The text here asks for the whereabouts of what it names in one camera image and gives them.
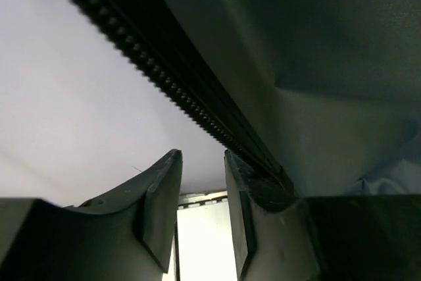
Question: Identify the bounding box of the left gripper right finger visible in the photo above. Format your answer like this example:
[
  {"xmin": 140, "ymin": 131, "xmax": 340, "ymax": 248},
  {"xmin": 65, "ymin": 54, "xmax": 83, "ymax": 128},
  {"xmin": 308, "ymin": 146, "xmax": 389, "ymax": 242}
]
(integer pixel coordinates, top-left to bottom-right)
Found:
[{"xmin": 224, "ymin": 151, "xmax": 420, "ymax": 280}]

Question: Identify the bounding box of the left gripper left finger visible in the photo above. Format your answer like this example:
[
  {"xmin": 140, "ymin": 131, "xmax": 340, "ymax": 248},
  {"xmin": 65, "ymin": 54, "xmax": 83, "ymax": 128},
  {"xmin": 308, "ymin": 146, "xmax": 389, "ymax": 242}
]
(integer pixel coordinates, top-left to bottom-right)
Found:
[{"xmin": 1, "ymin": 149, "xmax": 182, "ymax": 280}]

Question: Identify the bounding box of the pink and teal suitcase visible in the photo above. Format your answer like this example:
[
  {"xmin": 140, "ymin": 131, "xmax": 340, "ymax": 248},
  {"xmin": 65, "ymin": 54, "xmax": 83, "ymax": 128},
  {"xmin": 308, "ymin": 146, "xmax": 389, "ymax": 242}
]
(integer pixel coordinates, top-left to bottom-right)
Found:
[{"xmin": 0, "ymin": 0, "xmax": 421, "ymax": 213}]

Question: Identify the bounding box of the metal rail strip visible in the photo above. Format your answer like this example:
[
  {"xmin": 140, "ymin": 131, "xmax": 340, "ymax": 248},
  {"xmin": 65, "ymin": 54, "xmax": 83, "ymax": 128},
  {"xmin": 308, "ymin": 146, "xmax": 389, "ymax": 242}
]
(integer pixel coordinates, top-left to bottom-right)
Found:
[{"xmin": 178, "ymin": 191, "xmax": 228, "ymax": 210}]

